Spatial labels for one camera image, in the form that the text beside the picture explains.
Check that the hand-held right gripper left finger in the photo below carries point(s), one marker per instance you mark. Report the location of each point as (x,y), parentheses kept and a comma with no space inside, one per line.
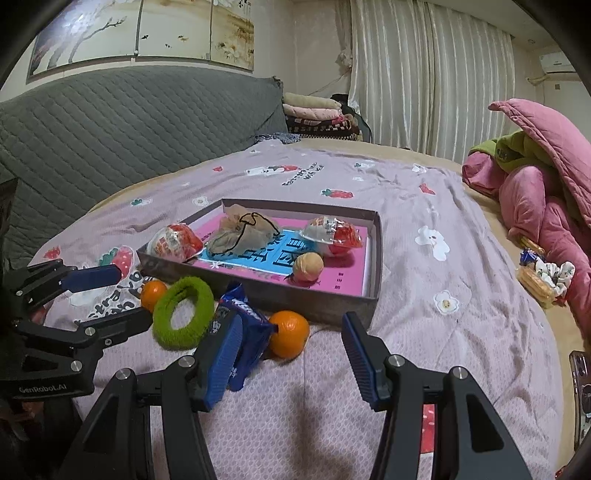
(226,355)

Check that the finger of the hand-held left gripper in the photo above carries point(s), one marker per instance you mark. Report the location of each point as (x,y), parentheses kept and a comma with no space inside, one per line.
(124,323)
(92,278)

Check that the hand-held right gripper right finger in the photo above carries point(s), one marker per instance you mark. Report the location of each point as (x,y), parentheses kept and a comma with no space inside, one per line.
(360,355)

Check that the blue cookie packet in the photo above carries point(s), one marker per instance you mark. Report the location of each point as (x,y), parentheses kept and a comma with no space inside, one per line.
(254,337)

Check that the orange tangerine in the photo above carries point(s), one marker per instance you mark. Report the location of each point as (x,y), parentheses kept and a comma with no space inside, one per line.
(152,295)
(291,334)

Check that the grey shallow cardboard box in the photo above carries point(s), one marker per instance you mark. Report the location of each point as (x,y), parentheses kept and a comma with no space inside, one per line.
(300,304)

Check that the red jelly pack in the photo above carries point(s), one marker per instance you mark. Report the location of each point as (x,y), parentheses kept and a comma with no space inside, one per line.
(332,235)
(175,242)

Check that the walnut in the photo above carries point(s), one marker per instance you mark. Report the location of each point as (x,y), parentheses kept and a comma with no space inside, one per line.
(309,266)

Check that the pink and blue book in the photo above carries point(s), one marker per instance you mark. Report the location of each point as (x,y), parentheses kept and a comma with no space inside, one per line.
(341,277)

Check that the lilac strawberry print blanket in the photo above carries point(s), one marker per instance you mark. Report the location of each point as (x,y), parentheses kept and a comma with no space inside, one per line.
(415,286)

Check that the grey quilted headboard cover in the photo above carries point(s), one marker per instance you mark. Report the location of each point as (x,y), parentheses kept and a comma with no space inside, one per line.
(115,129)

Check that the yellow cracker packet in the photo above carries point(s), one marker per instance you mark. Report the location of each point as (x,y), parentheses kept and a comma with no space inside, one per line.
(531,286)

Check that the blue candy wrapper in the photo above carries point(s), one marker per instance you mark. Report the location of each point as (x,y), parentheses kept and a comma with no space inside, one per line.
(531,257)

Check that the tan bed sheet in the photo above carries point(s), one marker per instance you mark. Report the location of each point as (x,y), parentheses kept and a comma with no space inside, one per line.
(406,152)

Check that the blue patterned cloth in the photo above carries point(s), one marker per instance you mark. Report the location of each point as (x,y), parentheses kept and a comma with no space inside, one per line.
(277,138)

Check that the smartphone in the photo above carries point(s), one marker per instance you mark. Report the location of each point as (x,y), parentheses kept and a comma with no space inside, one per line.
(584,392)

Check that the dark checkered folded blanket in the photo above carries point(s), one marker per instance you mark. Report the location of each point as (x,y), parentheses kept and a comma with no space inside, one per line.
(323,129)

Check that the black chair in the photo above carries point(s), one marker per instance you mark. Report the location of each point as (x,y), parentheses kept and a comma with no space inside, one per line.
(360,120)

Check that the pink folded blanket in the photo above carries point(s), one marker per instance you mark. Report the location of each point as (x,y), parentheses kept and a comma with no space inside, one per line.
(311,113)

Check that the green blanket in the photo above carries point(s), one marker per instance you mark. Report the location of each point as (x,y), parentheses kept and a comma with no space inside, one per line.
(512,152)

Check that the beige folded blanket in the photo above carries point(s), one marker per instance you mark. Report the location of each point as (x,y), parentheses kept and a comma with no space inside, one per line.
(309,100)

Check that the pink quilt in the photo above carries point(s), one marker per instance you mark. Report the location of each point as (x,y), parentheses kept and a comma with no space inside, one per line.
(554,138)

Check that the white curtain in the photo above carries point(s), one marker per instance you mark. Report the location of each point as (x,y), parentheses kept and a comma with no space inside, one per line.
(415,69)

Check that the curtain tassel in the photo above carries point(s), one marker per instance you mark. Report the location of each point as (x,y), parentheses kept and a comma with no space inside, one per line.
(345,56)

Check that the white air conditioner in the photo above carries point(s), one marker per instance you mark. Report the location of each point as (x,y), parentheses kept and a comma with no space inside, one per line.
(556,64)

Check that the flower wall painting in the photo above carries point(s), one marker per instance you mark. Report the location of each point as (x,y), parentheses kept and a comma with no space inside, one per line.
(92,37)

